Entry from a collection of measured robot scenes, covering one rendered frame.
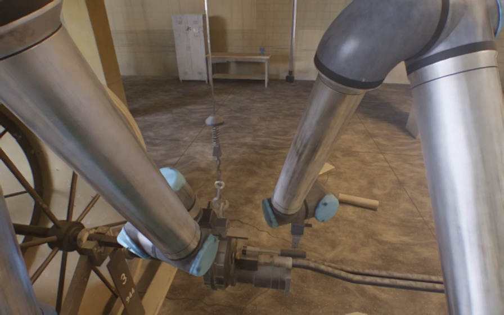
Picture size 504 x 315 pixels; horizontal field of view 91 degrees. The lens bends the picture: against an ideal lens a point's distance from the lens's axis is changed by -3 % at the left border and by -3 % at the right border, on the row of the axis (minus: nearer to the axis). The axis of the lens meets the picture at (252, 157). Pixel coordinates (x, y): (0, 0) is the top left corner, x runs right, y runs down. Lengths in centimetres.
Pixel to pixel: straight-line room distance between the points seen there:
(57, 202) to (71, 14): 372
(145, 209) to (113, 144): 12
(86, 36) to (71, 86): 532
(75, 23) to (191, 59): 371
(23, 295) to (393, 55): 62
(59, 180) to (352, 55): 253
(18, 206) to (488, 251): 303
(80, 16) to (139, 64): 497
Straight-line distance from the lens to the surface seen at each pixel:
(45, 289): 257
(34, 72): 29
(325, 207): 82
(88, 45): 563
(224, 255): 114
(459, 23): 47
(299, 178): 60
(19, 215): 302
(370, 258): 266
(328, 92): 44
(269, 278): 126
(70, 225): 157
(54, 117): 30
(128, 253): 140
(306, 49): 885
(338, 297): 233
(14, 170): 137
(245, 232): 114
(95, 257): 151
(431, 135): 47
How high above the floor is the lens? 189
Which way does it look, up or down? 29 degrees down
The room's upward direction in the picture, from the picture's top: straight up
